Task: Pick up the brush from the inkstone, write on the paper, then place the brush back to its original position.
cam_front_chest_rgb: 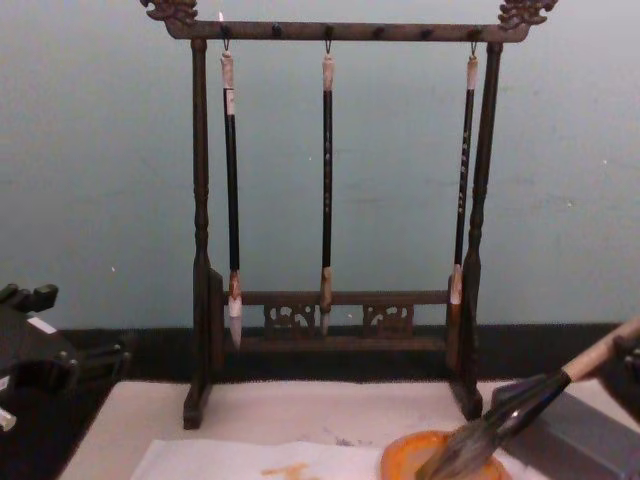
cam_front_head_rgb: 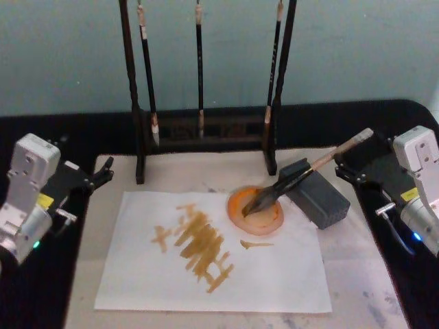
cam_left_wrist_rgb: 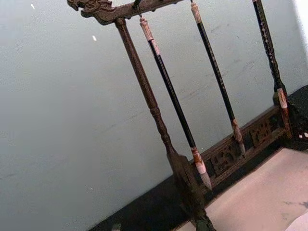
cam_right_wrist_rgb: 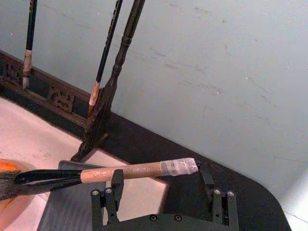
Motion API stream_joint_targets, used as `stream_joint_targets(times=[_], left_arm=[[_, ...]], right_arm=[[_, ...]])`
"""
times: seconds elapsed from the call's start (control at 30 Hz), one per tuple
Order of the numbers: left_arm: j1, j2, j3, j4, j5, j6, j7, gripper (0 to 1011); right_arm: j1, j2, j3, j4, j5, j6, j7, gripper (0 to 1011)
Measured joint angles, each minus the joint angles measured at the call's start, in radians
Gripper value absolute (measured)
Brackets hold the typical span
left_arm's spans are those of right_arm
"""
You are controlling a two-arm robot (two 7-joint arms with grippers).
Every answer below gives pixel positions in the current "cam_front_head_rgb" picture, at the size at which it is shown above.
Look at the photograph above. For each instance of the hanging thin black brush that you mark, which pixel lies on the hanging thin black brush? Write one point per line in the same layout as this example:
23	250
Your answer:
199	68

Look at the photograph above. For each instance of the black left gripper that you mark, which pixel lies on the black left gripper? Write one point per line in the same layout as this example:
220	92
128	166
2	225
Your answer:
73	181

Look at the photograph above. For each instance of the hanging brush with white tip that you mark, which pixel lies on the hanging brush with white tip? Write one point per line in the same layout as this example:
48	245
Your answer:
148	68

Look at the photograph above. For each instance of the hanging brush with brown tip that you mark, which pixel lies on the hanging brush with brown tip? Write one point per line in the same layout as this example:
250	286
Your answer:
273	68

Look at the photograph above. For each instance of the black table cloth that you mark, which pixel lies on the black table cloth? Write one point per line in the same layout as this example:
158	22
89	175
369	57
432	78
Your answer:
343	120

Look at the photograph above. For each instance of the dark wooden brush rack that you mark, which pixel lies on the dark wooden brush rack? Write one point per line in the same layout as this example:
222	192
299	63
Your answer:
139	137

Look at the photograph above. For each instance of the grey rectangular block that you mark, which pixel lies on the grey rectangular block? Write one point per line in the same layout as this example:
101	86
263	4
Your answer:
322	205

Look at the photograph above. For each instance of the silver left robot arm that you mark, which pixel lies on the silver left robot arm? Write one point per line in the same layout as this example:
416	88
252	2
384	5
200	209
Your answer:
27	164

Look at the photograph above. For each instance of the orange round dish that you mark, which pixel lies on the orange round dish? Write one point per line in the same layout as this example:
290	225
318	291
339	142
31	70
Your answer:
260	224

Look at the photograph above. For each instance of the white paper sheet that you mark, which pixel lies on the white paper sheet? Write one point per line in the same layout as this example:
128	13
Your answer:
274	274

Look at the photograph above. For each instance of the pale felt mat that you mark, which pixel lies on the pale felt mat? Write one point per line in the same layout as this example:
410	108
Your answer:
360	291

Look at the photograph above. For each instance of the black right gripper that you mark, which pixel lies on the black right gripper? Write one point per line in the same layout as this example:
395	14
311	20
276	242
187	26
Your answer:
384	174

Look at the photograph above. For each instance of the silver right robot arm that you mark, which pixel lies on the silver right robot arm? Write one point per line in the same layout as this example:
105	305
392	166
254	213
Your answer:
422	154

